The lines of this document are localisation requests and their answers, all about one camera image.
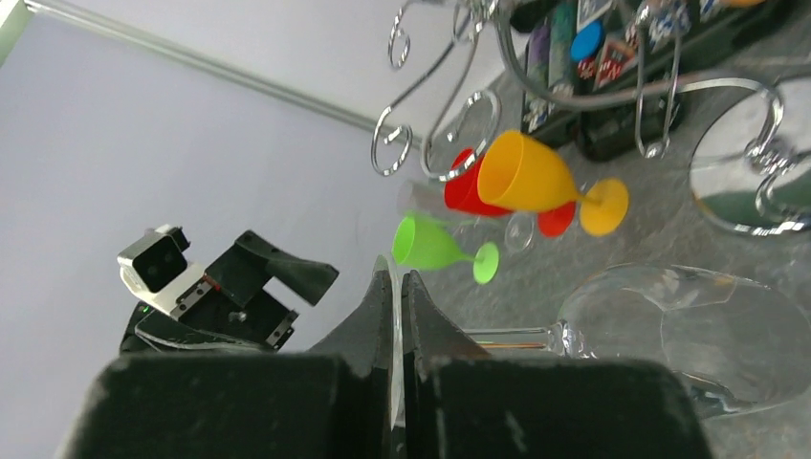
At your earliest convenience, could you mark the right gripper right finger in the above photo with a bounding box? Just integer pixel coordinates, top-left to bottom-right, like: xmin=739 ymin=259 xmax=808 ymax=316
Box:
xmin=401 ymin=272 xmax=712 ymax=458

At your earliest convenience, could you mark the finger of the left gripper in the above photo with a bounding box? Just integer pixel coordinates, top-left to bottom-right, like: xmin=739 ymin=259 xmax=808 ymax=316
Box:
xmin=205 ymin=230 xmax=339 ymax=307
xmin=134 ymin=312 xmax=267 ymax=352

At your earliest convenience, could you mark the clear wine glass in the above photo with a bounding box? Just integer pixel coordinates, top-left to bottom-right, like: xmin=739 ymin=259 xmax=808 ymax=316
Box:
xmin=373 ymin=252 xmax=811 ymax=459
xmin=396 ymin=180 xmax=537 ymax=253

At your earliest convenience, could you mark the red wine glass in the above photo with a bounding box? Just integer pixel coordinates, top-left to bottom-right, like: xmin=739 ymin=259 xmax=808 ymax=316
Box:
xmin=473 ymin=143 xmax=578 ymax=237

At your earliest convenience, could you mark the chrome wine glass rack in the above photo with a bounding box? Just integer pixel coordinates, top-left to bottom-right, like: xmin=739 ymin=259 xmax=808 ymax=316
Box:
xmin=370 ymin=1 xmax=810 ymax=236

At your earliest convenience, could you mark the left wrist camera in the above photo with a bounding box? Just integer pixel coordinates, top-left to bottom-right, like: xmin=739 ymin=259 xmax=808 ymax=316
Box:
xmin=117 ymin=224 xmax=208 ymax=320

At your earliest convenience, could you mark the black poker chip case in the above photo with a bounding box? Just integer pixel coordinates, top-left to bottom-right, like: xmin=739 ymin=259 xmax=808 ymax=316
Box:
xmin=510 ymin=1 xmax=798 ymax=162

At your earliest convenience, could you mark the green wine glass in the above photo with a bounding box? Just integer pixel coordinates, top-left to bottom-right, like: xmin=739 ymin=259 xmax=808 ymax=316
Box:
xmin=391 ymin=215 xmax=500 ymax=285

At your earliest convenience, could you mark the blue poker chip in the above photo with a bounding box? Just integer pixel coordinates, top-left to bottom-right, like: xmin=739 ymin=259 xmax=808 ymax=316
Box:
xmin=570 ymin=20 xmax=604 ymax=63

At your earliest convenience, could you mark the yellow wine glass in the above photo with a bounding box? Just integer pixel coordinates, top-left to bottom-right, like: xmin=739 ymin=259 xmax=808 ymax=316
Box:
xmin=476 ymin=130 xmax=630 ymax=236

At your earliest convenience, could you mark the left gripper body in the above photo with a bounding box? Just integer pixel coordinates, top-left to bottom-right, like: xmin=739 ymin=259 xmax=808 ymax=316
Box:
xmin=120 ymin=282 xmax=298 ymax=354

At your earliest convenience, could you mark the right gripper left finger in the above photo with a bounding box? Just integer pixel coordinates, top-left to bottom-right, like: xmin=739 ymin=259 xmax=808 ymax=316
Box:
xmin=56 ymin=269 xmax=395 ymax=458

